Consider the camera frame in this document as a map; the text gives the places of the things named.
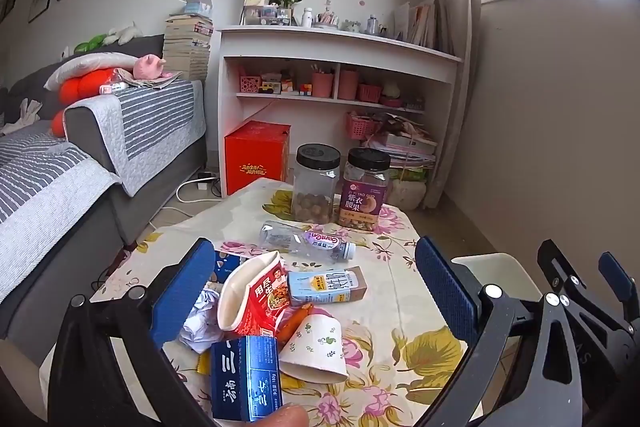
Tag grey striped sofa cover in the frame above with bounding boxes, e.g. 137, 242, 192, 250
0, 127, 122, 304
64, 79, 206, 198

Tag person's left hand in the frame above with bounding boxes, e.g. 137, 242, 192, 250
252, 404, 312, 427

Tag short pink pen cup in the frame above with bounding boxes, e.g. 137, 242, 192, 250
311, 72, 335, 99

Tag light blue milk carton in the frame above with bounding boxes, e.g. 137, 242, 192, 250
287, 267, 369, 307

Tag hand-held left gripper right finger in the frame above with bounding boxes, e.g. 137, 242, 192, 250
414, 236, 603, 427

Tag floral paper cup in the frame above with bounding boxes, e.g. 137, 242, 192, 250
277, 314, 350, 385

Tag green packet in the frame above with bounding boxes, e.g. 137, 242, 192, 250
390, 167, 429, 183

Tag white power cable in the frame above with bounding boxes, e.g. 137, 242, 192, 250
148, 178, 202, 228

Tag white cloth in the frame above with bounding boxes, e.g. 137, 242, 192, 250
0, 99, 44, 136

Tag white plush toy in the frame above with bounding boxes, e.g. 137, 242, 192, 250
105, 22, 144, 46

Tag purple label nut jar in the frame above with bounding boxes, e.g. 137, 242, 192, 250
337, 147, 392, 233

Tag blue snack packet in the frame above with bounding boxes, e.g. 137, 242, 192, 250
212, 249, 242, 284

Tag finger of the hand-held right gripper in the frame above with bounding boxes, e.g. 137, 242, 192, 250
536, 239, 632, 349
598, 251, 639, 314

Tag grey curtain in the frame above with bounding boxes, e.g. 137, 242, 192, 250
431, 0, 482, 208

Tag blue cardboard box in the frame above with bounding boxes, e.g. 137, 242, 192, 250
210, 335, 284, 425

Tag small green potted plant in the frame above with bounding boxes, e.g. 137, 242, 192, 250
270, 0, 302, 26

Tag pink lattice basket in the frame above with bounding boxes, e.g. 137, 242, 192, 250
347, 112, 379, 140

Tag clear jar with black lid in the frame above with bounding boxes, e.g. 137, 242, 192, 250
292, 143, 342, 224

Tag white plastic bin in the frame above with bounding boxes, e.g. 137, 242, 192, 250
450, 253, 545, 304

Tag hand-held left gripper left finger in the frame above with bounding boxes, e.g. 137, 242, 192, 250
47, 238, 217, 427

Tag orange snack wrapper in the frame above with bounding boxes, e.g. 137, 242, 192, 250
276, 303, 315, 344

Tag leaning books and folders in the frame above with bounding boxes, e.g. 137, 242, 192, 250
394, 0, 442, 51

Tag white bookshelf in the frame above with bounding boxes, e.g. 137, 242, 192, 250
217, 0, 467, 208

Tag white pillow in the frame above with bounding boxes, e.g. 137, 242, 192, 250
44, 52, 147, 91

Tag orange plush cushion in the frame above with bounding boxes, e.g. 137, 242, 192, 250
51, 69, 119, 138

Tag white tissue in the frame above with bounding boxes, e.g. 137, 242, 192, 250
180, 286, 227, 354

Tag red instant noodle cup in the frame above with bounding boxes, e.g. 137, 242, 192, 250
217, 252, 292, 339

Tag pile of books and papers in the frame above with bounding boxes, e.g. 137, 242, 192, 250
365, 113, 439, 171

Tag floral tablecloth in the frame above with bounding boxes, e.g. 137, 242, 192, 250
90, 177, 472, 427

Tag pink pig plush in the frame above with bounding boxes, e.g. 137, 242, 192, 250
132, 54, 169, 80

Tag green plush toy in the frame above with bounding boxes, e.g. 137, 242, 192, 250
74, 34, 109, 54

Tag red gift box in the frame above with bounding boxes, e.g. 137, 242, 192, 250
224, 121, 292, 197

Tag tall pink pen cup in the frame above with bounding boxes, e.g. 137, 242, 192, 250
338, 69, 360, 100

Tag grey sofa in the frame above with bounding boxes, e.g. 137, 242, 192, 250
0, 34, 209, 343

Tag tall stack of books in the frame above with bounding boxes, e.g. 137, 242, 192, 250
162, 13, 215, 82

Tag clear plastic bottle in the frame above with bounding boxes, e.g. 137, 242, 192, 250
258, 221, 357, 262

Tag white woven bag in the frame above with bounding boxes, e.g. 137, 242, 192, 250
387, 179, 429, 210

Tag pink shelf basket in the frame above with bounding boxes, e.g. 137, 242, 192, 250
356, 83, 384, 103

